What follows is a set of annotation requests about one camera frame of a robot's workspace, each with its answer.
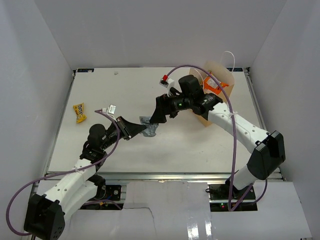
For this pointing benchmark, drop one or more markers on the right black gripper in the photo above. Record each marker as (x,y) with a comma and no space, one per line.
(164,107)

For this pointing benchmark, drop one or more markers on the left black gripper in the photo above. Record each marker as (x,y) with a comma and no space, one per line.
(128,129)

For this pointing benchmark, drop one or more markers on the silver grey foil packet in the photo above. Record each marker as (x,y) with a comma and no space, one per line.
(150,128)

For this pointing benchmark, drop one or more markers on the yellow M&M's packet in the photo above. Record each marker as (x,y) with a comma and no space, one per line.
(79,111)

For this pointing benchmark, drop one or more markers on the orange white snack bag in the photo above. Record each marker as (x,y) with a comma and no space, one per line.
(210,86)

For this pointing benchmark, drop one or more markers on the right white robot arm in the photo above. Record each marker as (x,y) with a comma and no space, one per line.
(267,149)

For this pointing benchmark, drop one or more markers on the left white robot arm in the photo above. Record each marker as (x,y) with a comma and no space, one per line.
(47,214)

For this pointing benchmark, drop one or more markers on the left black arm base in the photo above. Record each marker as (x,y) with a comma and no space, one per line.
(111,192)

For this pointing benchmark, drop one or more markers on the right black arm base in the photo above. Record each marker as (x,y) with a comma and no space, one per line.
(221,192)

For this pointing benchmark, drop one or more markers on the brown paper bag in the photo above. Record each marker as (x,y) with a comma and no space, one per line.
(219,76)

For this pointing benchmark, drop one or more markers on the left table logo sticker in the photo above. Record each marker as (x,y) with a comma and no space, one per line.
(85,70)

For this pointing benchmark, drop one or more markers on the table logo sticker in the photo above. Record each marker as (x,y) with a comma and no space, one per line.
(85,70)
(236,69)

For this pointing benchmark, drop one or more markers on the right table logo sticker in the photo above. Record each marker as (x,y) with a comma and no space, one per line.
(236,69)

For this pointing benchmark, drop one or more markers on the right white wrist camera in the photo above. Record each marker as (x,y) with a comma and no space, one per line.
(168,83)

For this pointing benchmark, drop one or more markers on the aluminium table frame rail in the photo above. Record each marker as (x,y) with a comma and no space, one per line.
(183,148)

